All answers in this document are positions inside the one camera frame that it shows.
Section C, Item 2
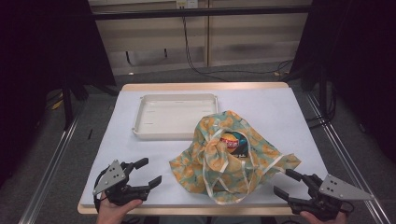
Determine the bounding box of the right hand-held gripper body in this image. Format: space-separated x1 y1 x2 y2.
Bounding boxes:
288 173 375 222

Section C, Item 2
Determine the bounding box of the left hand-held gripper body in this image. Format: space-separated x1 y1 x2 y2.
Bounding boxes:
92 159 150 207

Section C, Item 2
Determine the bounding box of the fruit-print fabric bag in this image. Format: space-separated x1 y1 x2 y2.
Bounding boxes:
168 109 303 205

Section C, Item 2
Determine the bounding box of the white plastic tray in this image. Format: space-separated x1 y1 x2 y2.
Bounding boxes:
132 92 219 141

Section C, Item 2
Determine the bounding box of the black and blue chips bag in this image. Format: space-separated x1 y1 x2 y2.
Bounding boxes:
219 131 250 159

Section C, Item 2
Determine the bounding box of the person's right hand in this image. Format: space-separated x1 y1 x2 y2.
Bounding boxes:
299 209 348 224

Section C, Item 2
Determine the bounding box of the person's left hand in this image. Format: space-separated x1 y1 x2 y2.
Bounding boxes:
96 191 144 224

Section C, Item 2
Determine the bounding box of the white table cover sheet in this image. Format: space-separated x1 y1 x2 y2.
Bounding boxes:
79 87 340 209

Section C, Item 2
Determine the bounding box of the black metal stand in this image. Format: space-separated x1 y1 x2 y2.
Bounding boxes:
279 62 337 129
60 77 120 130

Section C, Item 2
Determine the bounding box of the small yellow floor item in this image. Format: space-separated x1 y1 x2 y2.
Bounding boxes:
50 92 64 110

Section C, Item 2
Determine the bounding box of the wooden table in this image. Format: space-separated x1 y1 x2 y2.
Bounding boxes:
77 81 340 217

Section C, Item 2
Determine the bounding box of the black curtain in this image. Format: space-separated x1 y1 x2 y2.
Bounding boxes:
0 0 117 188
292 0 396 162

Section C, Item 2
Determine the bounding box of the black horizontal bar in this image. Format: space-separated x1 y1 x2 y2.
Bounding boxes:
92 5 312 21

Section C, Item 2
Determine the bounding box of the right hand-held gripper cable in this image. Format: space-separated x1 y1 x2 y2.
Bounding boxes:
339 200 356 217

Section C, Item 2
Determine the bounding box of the hand-held gripper cable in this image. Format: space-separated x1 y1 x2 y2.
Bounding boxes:
339 200 356 217
92 173 108 214

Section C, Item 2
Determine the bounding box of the left hand-held gripper cable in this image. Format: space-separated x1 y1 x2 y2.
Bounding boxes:
92 173 108 214

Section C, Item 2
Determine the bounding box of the aluminium floor rail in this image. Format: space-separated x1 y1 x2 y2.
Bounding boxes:
18 115 80 224
306 92 390 224

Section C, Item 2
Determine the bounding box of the black hanging wall cable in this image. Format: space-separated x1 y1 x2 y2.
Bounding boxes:
181 16 295 82

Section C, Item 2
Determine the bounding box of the white wall socket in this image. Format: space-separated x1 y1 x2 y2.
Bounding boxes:
176 0 199 9

